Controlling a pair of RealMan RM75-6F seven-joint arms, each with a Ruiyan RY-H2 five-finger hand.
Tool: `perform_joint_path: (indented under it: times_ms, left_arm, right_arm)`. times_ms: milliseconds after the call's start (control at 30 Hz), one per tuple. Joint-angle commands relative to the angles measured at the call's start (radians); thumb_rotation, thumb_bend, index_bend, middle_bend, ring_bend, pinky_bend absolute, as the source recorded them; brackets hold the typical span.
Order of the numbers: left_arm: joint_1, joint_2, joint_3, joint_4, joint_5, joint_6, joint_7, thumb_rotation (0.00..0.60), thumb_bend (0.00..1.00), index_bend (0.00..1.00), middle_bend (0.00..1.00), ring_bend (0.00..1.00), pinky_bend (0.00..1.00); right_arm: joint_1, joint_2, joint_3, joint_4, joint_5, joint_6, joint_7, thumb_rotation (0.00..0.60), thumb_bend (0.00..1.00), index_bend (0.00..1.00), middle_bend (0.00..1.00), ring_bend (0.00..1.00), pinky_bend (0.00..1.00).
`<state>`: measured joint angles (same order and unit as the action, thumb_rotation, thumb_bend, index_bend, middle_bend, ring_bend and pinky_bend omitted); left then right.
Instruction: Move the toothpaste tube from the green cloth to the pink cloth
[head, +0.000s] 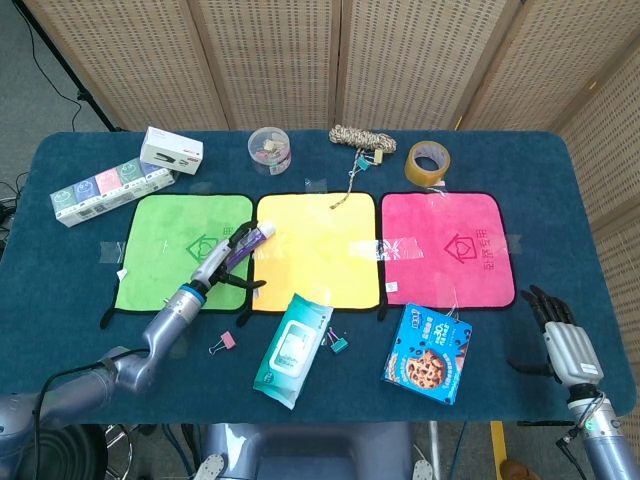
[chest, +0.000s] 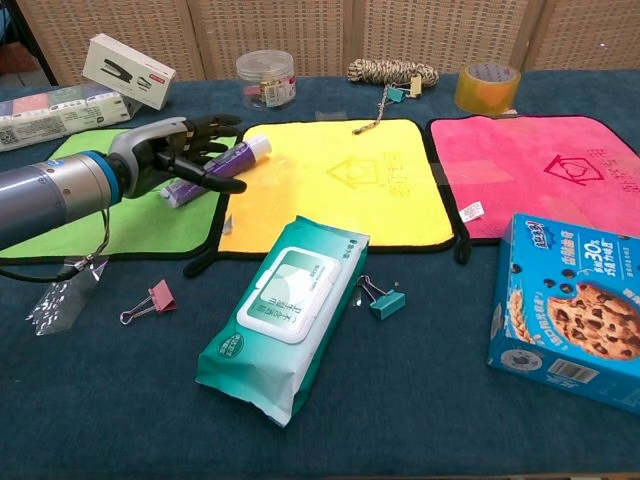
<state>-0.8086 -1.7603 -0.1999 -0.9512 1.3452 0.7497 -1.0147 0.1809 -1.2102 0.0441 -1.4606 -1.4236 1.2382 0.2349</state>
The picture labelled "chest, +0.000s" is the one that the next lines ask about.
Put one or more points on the pink microfiber cloth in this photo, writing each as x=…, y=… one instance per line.
x=500, y=195

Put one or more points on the small teal binder clip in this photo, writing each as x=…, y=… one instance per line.
x=397, y=95

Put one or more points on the clear plastic jar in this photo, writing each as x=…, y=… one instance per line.
x=265, y=75

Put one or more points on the yellow microfiber cloth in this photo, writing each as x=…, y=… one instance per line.
x=325, y=215

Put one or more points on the yellowish packing tape roll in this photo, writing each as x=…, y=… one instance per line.
x=485, y=90

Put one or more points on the black tripod stand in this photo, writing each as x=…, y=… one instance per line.
x=40, y=50

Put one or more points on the dark blue table cover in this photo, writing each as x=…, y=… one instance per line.
x=125, y=400

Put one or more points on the blue cookie box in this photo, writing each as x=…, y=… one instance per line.
x=565, y=320

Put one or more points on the pink binder clip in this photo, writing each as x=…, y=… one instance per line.
x=162, y=296

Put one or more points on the clear plastic wrapper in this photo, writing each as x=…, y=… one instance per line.
x=60, y=305

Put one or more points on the multipack tissue packet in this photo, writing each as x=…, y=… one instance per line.
x=45, y=117

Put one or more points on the wicker folding screen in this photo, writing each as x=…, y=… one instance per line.
x=300, y=30

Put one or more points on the large teal binder clip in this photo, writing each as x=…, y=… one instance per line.
x=387, y=305

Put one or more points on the green microfiber cloth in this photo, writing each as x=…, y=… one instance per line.
x=150, y=227

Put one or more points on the teal wet wipes pack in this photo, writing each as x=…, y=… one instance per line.
x=280, y=325

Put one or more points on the beige binder clip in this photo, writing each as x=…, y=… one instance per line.
x=416, y=86

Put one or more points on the purple toothpaste tube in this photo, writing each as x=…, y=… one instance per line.
x=242, y=151

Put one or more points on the white stapler box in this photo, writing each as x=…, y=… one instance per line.
x=125, y=70

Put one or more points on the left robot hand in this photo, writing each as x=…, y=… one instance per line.
x=135, y=150

